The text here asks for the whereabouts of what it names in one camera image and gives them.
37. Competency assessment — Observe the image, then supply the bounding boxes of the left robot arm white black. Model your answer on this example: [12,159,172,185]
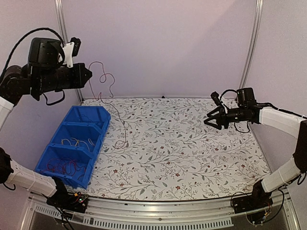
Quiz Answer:
[0,31,80,204]

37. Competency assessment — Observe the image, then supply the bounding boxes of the red cable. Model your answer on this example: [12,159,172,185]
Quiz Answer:
[87,61,130,149]
[39,157,82,175]

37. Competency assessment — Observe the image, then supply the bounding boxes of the dark maroon cable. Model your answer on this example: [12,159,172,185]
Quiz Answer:
[51,155,88,178]

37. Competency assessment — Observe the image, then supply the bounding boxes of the right aluminium frame post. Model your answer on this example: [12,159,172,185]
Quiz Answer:
[239,0,263,88]

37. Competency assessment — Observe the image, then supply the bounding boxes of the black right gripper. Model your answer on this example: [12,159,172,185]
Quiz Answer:
[204,106,247,130]

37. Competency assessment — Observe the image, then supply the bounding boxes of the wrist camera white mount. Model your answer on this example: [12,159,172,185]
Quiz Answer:
[211,92,228,114]
[58,37,81,68]

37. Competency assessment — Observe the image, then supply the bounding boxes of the front aluminium rail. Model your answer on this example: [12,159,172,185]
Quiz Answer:
[21,189,301,230]

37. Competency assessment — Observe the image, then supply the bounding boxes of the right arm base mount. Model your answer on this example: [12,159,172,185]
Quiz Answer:
[230,192,273,226]

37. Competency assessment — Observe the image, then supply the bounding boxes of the floral patterned table mat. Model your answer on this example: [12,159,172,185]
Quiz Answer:
[83,98,271,201]

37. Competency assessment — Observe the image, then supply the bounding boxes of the aluminium frame post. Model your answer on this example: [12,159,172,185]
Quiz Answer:
[239,0,263,88]
[54,0,84,101]

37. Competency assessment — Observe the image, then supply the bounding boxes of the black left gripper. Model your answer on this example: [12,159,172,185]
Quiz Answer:
[34,62,92,93]

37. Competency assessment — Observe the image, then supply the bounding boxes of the yellow cable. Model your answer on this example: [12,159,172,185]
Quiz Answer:
[60,137,96,152]

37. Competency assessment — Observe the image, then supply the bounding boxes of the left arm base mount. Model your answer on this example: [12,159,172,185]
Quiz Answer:
[47,191,88,213]

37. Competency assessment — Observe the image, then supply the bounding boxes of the blue plastic divided bin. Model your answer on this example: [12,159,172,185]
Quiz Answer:
[35,106,111,189]

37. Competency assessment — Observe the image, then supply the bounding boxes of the left aluminium frame post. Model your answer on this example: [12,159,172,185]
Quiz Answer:
[54,0,84,101]

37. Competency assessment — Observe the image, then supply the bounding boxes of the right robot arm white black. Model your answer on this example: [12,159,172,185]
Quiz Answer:
[204,88,307,209]

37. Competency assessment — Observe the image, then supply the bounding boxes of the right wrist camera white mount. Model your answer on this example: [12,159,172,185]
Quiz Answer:
[211,92,228,114]

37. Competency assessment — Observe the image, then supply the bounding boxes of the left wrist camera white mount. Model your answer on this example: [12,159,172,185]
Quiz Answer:
[58,37,81,68]

